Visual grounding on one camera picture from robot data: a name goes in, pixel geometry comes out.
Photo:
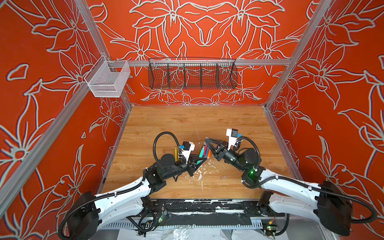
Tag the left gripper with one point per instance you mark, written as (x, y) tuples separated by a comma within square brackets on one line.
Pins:
[(194, 166)]

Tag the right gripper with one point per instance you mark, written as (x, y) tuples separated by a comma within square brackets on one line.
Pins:
[(221, 153)]

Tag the green pen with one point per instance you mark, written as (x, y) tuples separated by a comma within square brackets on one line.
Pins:
[(201, 154)]

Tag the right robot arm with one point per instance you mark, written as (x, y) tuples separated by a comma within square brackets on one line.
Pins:
[(323, 203)]

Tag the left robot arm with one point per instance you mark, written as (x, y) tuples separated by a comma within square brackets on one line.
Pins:
[(91, 212)]

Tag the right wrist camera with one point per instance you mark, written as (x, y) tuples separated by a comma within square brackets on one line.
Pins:
[(233, 136)]

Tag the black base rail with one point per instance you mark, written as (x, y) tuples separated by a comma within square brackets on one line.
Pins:
[(206, 211)]

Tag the black wire basket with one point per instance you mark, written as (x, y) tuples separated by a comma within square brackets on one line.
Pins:
[(192, 74)]

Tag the white cable duct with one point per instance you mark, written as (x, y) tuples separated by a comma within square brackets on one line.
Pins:
[(255, 224)]

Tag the white wire basket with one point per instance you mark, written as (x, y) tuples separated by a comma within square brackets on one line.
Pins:
[(107, 79)]

